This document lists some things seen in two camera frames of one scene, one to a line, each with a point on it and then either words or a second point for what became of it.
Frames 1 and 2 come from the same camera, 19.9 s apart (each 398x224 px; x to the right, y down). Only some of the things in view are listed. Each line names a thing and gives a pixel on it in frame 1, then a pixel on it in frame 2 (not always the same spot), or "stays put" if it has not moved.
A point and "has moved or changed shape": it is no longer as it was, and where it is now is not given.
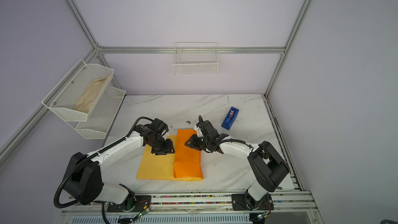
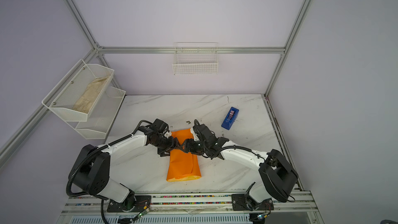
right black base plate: x=239 y=203 stays put
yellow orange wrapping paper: x=185 y=164 has moved or changed shape
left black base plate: x=142 y=204 stays put
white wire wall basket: x=195 y=58 stays put
